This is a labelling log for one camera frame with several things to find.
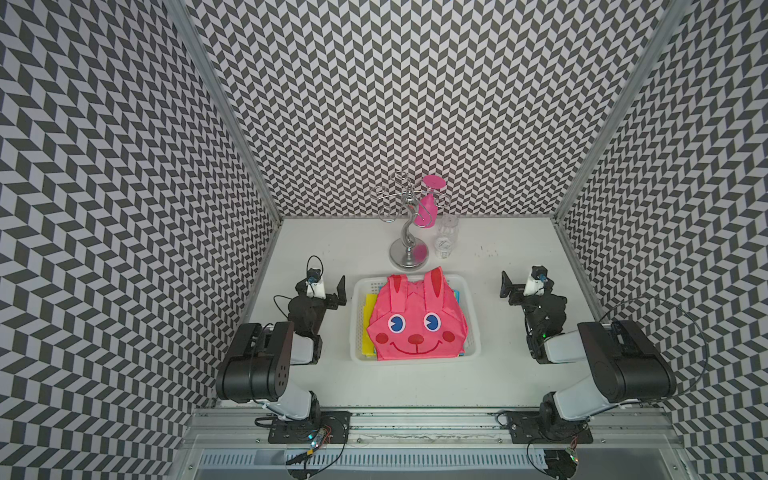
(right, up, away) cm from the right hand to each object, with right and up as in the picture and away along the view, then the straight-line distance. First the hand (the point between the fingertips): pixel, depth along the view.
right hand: (518, 274), depth 90 cm
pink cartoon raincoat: (-31, -12, -7) cm, 34 cm away
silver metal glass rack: (-31, +21, -3) cm, 38 cm away
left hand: (-58, -1, +1) cm, 58 cm away
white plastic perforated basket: (-44, -3, +1) cm, 45 cm away
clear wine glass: (-18, +12, +20) cm, 30 cm away
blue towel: (-19, -6, +1) cm, 20 cm away
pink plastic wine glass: (-27, +19, +7) cm, 34 cm away
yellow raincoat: (-45, -19, -11) cm, 50 cm away
